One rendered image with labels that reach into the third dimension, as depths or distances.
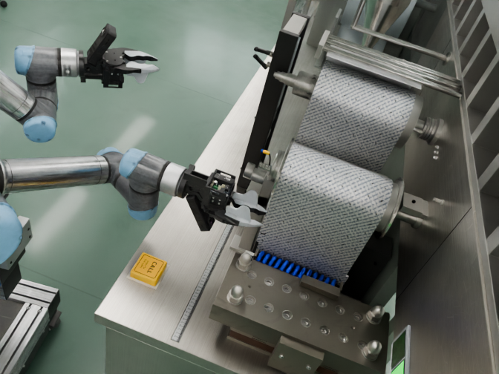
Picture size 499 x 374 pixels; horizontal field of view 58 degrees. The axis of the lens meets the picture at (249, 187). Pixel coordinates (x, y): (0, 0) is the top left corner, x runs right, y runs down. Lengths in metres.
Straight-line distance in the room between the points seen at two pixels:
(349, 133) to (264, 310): 0.48
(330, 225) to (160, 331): 0.47
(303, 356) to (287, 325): 0.07
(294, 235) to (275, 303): 0.16
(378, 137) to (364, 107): 0.09
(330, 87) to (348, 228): 0.34
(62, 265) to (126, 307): 1.22
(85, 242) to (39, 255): 0.22
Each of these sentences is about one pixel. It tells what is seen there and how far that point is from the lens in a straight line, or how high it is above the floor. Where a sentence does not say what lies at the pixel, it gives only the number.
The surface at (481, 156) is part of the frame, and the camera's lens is 0.96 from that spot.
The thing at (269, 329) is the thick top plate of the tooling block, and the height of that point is 1.02.
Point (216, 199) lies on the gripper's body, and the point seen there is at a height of 1.16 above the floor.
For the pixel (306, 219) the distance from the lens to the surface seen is 1.03.
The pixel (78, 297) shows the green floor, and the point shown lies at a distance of 2.23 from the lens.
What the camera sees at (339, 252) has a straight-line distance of 1.08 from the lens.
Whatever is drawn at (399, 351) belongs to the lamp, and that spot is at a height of 1.19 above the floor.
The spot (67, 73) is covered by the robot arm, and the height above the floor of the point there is 1.21.
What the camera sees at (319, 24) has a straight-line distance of 1.90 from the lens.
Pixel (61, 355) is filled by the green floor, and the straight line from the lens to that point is 2.11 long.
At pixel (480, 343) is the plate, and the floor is 1.42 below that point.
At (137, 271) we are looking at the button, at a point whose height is 0.92.
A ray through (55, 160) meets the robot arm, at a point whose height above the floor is 1.14.
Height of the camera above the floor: 1.89
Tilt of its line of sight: 42 degrees down
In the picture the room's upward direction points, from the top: 17 degrees clockwise
